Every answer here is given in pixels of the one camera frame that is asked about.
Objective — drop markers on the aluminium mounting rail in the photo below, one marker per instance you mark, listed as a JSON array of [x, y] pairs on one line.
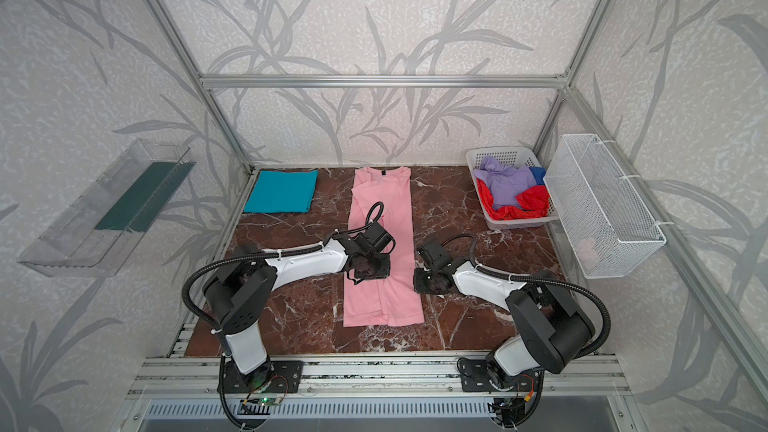
[[375, 375]]

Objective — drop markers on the pink t-shirt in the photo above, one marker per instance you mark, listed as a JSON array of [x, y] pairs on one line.
[[391, 301]]

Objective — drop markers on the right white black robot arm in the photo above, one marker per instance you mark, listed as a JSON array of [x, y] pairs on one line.
[[552, 328]]

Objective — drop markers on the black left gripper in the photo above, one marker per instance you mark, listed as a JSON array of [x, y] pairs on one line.
[[367, 267]]

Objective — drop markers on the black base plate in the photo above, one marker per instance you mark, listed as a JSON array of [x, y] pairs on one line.
[[481, 375], [277, 377]]

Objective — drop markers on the clear plastic wall shelf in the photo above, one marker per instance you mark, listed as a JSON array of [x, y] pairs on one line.
[[71, 246]]

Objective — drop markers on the aluminium frame profile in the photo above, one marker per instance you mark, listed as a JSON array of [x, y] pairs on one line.
[[743, 344]]

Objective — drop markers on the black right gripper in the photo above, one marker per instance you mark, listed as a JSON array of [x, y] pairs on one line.
[[426, 279]]

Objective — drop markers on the green circuit board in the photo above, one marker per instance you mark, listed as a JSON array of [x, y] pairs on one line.
[[258, 405]]

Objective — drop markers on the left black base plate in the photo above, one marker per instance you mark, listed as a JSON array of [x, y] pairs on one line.
[[277, 377]]

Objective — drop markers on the green mat in shelf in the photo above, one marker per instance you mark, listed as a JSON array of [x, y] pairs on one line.
[[142, 203]]

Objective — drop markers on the folded teal t-shirt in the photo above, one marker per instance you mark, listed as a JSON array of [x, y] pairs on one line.
[[282, 192]]

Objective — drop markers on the blue t-shirt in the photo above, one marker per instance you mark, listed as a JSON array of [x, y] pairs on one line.
[[538, 173]]

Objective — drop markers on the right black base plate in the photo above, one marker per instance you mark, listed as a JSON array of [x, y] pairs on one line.
[[481, 375]]

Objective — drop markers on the white wire mesh basket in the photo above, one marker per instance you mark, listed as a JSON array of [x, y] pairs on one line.
[[609, 227]]

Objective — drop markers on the purple t-shirt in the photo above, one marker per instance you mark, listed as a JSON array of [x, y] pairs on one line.
[[504, 182]]

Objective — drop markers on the red t-shirt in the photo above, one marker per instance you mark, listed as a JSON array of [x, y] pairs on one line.
[[533, 203]]

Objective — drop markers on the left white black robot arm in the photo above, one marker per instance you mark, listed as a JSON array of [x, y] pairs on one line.
[[238, 288]]

